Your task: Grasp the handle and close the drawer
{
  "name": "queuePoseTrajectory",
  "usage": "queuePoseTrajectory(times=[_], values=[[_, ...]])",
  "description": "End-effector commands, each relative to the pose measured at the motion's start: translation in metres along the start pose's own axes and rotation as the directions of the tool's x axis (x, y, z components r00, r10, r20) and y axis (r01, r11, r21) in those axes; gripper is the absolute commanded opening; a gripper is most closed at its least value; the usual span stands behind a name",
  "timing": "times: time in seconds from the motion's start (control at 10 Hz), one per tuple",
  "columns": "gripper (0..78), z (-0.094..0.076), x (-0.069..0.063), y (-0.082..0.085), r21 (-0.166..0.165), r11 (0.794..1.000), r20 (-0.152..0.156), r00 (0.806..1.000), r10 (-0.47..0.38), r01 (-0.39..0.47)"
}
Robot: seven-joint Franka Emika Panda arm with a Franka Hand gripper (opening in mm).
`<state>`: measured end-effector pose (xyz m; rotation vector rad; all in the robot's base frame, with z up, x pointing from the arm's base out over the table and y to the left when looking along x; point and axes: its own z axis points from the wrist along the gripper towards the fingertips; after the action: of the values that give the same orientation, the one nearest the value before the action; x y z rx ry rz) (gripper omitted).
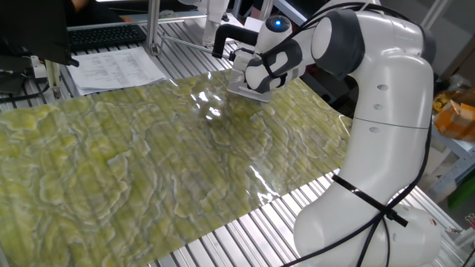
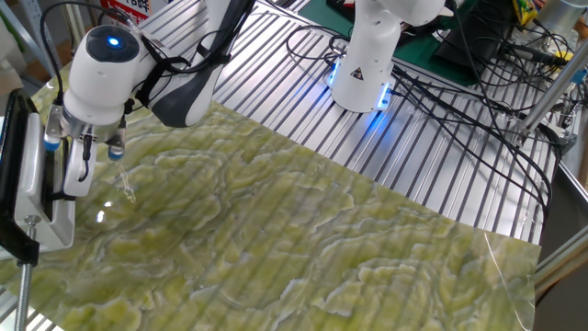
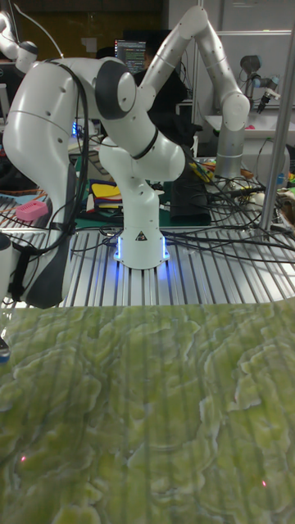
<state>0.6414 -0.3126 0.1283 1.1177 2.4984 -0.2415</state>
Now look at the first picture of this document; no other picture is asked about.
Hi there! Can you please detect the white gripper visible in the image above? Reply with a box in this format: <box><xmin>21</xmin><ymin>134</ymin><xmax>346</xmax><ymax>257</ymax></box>
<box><xmin>231</xmin><ymin>49</ymin><xmax>258</xmax><ymax>85</ymax></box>

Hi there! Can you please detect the white drawer with black knob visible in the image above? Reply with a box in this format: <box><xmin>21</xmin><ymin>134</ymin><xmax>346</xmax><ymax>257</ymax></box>
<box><xmin>226</xmin><ymin>81</ymin><xmax>275</xmax><ymax>104</ymax></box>

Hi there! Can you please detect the white curvy robot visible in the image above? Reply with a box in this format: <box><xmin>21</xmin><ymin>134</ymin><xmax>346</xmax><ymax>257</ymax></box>
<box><xmin>177</xmin><ymin>0</ymin><xmax>232</xmax><ymax>47</ymax></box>

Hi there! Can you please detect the printed paper stack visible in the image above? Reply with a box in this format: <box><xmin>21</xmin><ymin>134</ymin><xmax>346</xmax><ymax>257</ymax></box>
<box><xmin>66</xmin><ymin>46</ymin><xmax>167</xmax><ymax>96</ymax></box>

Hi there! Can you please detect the black keyboard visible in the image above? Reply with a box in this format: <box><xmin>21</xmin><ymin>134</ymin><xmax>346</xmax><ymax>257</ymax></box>
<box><xmin>68</xmin><ymin>24</ymin><xmax>148</xmax><ymax>53</ymax></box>

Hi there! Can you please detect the green marble pattern mat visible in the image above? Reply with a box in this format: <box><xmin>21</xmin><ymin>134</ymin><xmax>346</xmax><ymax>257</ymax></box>
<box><xmin>0</xmin><ymin>68</ymin><xmax>353</xmax><ymax>267</ymax></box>

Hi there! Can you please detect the black monitor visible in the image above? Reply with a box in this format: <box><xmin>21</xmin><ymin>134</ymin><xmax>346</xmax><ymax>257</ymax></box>
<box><xmin>0</xmin><ymin>0</ymin><xmax>81</xmax><ymax>68</ymax></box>

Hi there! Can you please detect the orange packaging box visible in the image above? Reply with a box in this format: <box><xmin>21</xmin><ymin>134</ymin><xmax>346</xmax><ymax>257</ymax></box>
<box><xmin>432</xmin><ymin>87</ymin><xmax>475</xmax><ymax>144</ymax></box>

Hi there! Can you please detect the green crate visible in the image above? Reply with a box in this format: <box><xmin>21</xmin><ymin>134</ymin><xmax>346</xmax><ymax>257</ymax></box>
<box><xmin>447</xmin><ymin>174</ymin><xmax>475</xmax><ymax>211</ymax></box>

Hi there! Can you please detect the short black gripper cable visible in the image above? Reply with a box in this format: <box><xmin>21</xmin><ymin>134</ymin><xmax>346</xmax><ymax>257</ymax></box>
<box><xmin>228</xmin><ymin>44</ymin><xmax>261</xmax><ymax>63</ymax></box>

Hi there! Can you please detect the tall aluminium post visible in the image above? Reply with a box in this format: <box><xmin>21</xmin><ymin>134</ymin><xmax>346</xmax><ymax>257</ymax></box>
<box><xmin>143</xmin><ymin>0</ymin><xmax>162</xmax><ymax>56</ymax></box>

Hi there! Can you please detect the black arm strap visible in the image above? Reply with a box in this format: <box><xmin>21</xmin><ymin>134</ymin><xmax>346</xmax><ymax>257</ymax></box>
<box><xmin>332</xmin><ymin>174</ymin><xmax>409</xmax><ymax>228</ymax></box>

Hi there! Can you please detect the short aluminium post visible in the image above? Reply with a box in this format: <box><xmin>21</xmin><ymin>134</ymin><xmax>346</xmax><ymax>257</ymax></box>
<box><xmin>45</xmin><ymin>61</ymin><xmax>63</xmax><ymax>100</ymax></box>

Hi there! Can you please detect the long black arm cable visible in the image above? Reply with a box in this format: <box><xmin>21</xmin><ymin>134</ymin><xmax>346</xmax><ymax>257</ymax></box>
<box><xmin>280</xmin><ymin>1</ymin><xmax>433</xmax><ymax>267</ymax></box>

